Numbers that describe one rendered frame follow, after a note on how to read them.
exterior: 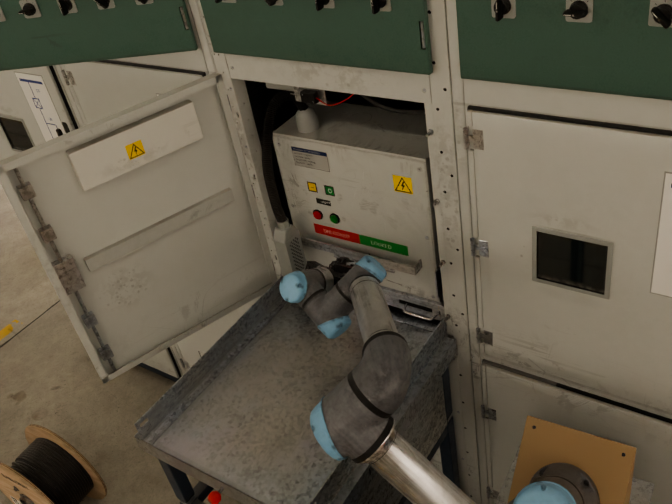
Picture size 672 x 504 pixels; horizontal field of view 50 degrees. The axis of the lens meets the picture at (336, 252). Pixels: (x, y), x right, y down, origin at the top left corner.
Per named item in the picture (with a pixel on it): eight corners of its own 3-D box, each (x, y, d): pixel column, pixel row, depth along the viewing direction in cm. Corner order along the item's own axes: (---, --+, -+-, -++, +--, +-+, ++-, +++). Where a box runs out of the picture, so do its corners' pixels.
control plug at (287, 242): (295, 281, 219) (283, 234, 209) (282, 277, 222) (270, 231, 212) (309, 266, 224) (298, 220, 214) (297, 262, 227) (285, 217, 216)
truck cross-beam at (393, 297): (447, 323, 207) (446, 307, 203) (297, 277, 235) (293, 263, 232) (455, 312, 210) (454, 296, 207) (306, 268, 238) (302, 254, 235)
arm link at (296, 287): (291, 313, 178) (271, 287, 181) (316, 305, 188) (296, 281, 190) (309, 291, 175) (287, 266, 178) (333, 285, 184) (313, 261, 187)
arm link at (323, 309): (355, 311, 173) (326, 278, 176) (323, 343, 175) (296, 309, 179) (367, 311, 180) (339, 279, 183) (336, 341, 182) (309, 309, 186)
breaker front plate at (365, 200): (438, 308, 206) (422, 163, 178) (301, 268, 231) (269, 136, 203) (440, 305, 207) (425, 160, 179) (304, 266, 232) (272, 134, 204)
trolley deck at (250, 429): (326, 548, 165) (322, 533, 162) (141, 449, 198) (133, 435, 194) (457, 353, 207) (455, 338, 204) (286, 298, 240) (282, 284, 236)
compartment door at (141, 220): (96, 372, 218) (-14, 159, 175) (271, 274, 243) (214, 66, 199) (104, 384, 213) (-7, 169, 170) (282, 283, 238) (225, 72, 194)
